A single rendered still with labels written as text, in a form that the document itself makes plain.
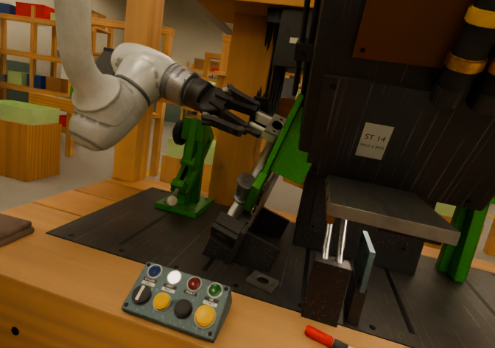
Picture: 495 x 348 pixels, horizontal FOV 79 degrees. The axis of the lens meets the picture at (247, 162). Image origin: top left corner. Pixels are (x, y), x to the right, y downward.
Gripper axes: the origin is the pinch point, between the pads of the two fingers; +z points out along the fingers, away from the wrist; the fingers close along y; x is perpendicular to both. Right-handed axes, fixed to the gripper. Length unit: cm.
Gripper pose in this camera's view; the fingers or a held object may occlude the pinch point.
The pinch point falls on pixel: (266, 127)
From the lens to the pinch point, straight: 69.9
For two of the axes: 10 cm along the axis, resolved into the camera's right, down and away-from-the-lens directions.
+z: 8.8, 4.5, -1.5
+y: 4.6, -7.3, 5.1
